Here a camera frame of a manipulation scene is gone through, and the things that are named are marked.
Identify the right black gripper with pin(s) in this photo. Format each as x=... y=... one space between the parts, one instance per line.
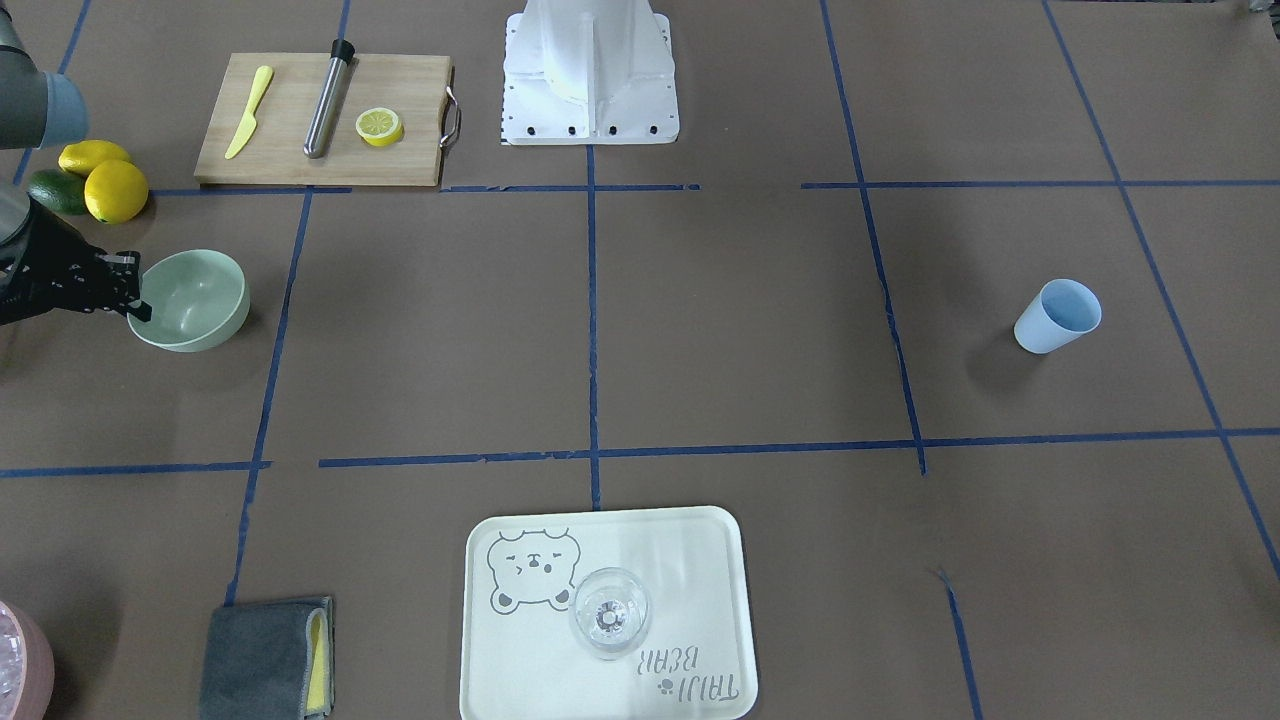
x=42 y=262

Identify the green bowl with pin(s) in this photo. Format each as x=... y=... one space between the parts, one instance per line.
x=199 y=299

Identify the light blue cup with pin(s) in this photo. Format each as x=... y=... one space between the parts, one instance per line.
x=1062 y=311

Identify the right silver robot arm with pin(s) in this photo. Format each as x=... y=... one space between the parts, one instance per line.
x=38 y=109

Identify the pink bowl with ice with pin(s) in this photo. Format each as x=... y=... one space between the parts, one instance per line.
x=27 y=666

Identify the yellow lemon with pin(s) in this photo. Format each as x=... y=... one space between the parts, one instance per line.
x=115 y=192
x=82 y=157

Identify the green lime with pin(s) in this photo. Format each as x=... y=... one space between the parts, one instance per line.
x=59 y=191

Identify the yellow plastic knife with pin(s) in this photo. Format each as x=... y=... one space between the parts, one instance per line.
x=248 y=122

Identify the half lemon slice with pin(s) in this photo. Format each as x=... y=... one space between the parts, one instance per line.
x=379 y=127

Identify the steel muddler black tip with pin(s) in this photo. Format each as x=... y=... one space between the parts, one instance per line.
x=326 y=111

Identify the grey folded cloth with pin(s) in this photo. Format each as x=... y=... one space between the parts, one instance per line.
x=269 y=660

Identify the cream bear tray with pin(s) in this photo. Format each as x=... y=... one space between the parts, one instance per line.
x=520 y=658

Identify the clear wine glass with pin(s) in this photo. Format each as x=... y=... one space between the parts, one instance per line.
x=611 y=613

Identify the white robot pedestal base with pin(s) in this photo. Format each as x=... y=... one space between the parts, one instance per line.
x=589 y=73

